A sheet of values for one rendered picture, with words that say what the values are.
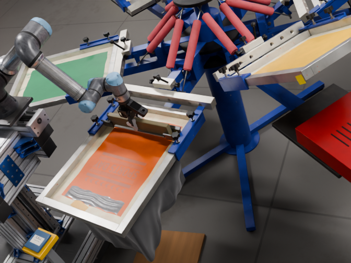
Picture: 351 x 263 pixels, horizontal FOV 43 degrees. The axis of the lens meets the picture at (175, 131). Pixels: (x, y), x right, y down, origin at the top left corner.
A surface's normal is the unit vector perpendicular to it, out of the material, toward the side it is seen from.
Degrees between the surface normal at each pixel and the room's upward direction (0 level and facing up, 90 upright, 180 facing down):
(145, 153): 0
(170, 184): 91
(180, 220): 0
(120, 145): 0
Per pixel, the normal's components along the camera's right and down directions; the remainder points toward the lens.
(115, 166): -0.29, -0.69
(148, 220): 0.91, 0.08
